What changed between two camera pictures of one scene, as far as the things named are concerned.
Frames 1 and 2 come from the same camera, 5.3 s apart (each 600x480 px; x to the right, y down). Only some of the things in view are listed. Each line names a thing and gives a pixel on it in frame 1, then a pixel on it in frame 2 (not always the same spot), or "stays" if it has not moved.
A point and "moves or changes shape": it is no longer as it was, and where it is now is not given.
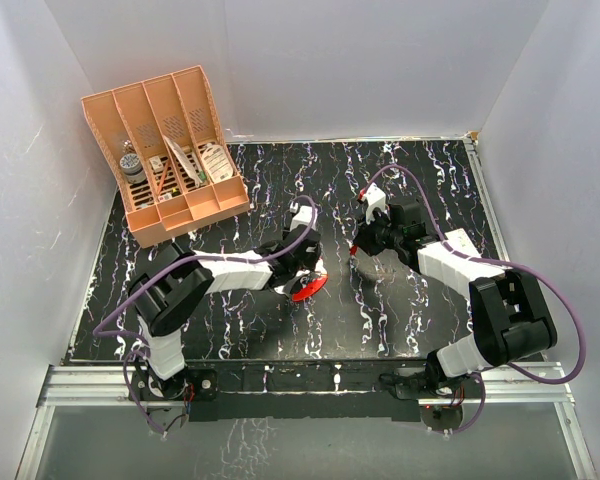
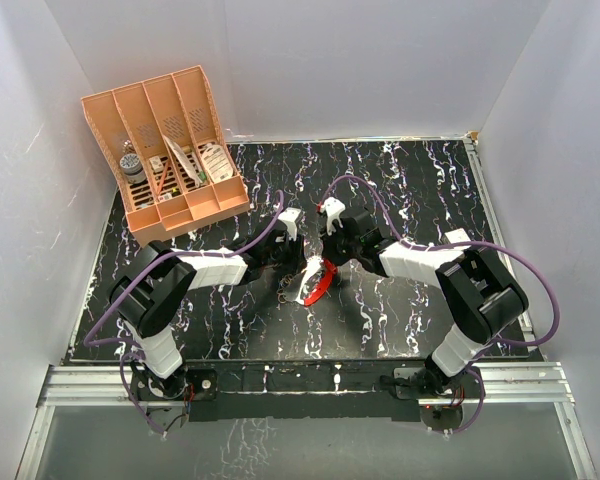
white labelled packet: x=217 y=163 stays
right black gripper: x=364 y=235 → x=329 y=251
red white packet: x=309 y=286 moves or changes shape
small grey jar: x=130 y=164 stays
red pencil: x=163 y=178 stays
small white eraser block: x=156 y=164 stays
